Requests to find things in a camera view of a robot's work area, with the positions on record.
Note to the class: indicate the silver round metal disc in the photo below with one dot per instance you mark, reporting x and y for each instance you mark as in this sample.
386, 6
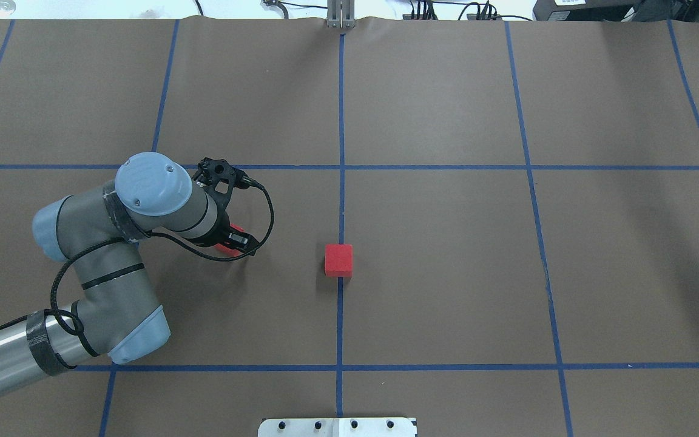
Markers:
7, 8

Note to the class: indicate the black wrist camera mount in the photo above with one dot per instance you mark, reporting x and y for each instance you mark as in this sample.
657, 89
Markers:
219, 179

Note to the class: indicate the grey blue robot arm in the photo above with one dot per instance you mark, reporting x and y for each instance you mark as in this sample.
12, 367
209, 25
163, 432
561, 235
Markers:
102, 301

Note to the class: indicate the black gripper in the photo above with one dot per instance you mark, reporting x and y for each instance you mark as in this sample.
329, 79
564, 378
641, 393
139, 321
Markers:
218, 233

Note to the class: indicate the black equipment box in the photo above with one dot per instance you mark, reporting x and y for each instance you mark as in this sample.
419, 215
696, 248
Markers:
616, 11

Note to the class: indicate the metal clamp bracket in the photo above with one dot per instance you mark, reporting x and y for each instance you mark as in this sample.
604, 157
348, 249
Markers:
340, 14

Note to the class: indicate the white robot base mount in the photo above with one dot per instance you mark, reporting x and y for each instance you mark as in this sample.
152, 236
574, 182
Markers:
359, 426

